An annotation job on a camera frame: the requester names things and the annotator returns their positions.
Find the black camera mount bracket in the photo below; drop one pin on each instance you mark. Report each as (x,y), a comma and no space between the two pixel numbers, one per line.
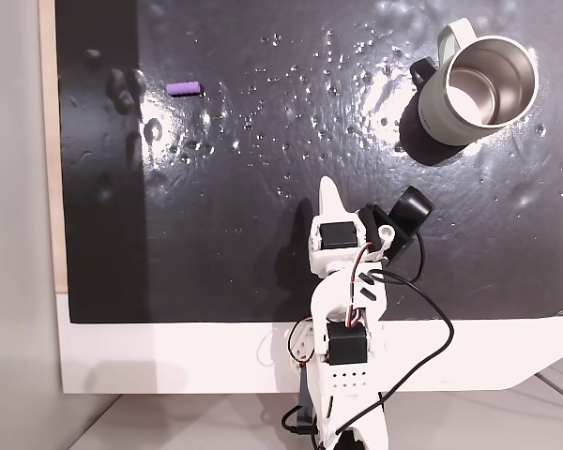
(396,244)

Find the pale green steel mug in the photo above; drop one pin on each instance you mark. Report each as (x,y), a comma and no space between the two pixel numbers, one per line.
(434,108)

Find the purple pen grip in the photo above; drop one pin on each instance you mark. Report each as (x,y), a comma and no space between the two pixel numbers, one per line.
(183,89)

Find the black oval camera box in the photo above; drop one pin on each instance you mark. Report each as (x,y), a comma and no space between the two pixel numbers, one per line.
(413,206)

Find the black table mat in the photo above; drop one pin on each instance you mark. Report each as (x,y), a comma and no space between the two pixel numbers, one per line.
(263,211)

